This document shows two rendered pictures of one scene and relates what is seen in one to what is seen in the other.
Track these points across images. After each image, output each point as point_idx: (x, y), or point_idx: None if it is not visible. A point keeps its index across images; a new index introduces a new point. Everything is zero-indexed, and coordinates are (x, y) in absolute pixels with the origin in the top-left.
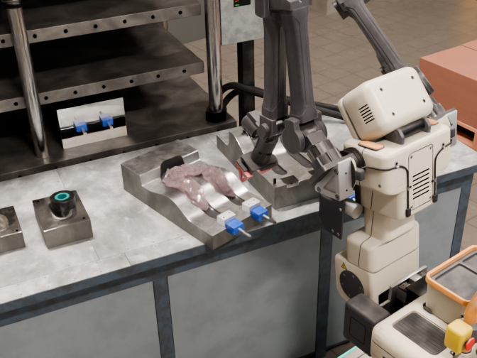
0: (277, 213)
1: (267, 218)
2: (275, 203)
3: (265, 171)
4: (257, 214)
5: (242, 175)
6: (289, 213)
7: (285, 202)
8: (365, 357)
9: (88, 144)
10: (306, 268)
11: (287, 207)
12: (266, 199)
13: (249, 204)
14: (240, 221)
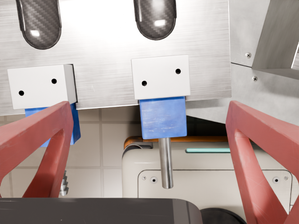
0: (245, 87)
1: (161, 157)
2: (263, 69)
3: (237, 180)
4: (142, 132)
5: (53, 135)
6: (269, 108)
7: (294, 77)
8: (228, 174)
9: None
10: None
11: (285, 82)
12: (268, 13)
13: (147, 84)
14: (88, 108)
